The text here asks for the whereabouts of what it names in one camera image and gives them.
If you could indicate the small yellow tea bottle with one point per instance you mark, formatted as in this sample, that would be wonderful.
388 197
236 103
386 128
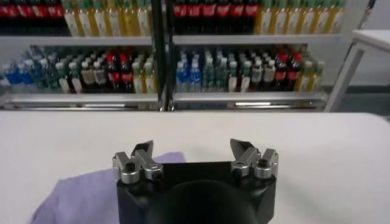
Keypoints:
318 80
305 80
150 82
138 82

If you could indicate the purple t-shirt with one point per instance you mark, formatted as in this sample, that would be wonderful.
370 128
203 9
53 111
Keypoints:
85 198

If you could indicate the small dark bottle white label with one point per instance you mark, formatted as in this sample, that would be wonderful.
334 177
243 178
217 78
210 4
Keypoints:
233 80
245 80
75 82
63 82

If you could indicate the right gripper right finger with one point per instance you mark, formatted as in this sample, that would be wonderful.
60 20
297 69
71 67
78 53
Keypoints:
256 162

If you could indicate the small blue water bottle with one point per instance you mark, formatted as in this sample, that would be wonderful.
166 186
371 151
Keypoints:
195 77
25 77
182 77
12 77

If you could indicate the small green tinted water bottle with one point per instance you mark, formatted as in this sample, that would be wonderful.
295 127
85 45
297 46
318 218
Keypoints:
50 76
221 76
208 76
37 76

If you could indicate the small red cap cola bottle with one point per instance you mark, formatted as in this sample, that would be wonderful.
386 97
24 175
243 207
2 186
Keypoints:
280 74
113 76
293 74
126 76

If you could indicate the yellow tea bottle green cap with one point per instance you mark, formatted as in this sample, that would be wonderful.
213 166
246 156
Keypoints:
85 21
265 21
70 21
322 21
307 21
336 21
129 21
294 21
114 21
100 21
280 21
143 21

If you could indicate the small dark bottle beige label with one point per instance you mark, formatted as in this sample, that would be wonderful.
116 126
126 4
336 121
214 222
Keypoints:
99 77
257 76
269 74
87 77

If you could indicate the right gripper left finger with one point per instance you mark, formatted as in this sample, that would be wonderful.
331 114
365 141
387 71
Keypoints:
134 167

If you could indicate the white side table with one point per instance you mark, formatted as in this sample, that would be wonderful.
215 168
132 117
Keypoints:
371 38

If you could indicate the open beverage display cooler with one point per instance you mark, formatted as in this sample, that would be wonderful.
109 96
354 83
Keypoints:
91 41
243 39

